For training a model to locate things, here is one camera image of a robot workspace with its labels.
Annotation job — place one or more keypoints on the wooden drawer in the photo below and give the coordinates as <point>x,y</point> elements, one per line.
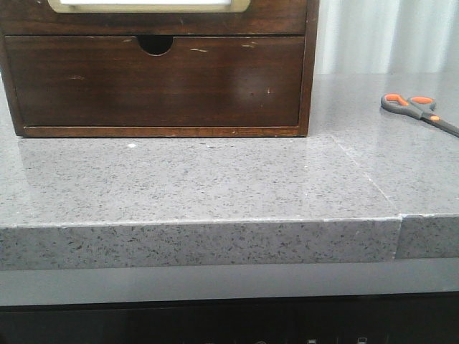
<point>261,17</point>
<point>200,81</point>

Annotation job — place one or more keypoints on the grey orange scissors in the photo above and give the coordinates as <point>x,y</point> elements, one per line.
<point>419,108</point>

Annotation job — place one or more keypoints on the white drawer handle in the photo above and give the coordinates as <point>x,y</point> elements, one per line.
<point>148,2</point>

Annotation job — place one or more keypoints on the dark wooden drawer cabinet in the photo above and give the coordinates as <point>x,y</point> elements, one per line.
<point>158,44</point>

